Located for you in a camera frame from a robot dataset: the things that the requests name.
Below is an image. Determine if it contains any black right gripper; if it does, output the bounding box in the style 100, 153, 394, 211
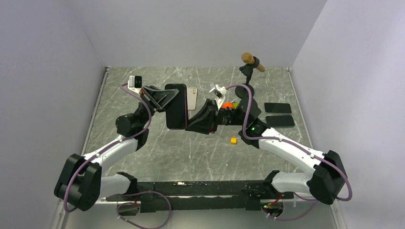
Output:
185, 98, 247, 134

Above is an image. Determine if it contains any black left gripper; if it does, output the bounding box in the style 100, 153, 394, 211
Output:
135, 86, 183, 130

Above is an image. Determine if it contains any beige phone case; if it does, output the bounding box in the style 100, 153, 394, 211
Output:
187, 87, 198, 111

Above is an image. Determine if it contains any black phone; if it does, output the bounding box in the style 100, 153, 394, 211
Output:
266, 115, 295, 128
165, 84, 187, 130

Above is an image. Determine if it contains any black smartphone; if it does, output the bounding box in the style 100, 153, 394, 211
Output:
264, 103, 292, 114

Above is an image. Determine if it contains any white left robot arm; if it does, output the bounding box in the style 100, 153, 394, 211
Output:
54, 83, 188, 213

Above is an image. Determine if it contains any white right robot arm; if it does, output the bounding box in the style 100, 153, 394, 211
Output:
185, 98, 348, 205

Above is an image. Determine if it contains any orange blue toy car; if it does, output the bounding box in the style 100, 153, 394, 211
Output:
221, 102, 238, 109

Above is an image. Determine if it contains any yellow cube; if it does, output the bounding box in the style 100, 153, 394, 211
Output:
230, 137, 237, 145

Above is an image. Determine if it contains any black microphone stand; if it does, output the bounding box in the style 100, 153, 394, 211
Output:
235, 64, 255, 99

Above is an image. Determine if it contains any wooden microphone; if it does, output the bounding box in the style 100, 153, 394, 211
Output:
241, 52, 266, 73

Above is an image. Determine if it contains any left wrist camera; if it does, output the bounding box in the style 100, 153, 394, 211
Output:
127, 75, 142, 93

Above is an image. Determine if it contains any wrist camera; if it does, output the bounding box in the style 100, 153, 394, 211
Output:
127, 75, 142, 93
209, 83, 227, 110

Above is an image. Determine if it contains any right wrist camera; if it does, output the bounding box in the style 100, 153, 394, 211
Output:
209, 83, 227, 110

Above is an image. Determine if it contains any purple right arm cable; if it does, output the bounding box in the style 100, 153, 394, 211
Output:
225, 84, 353, 222

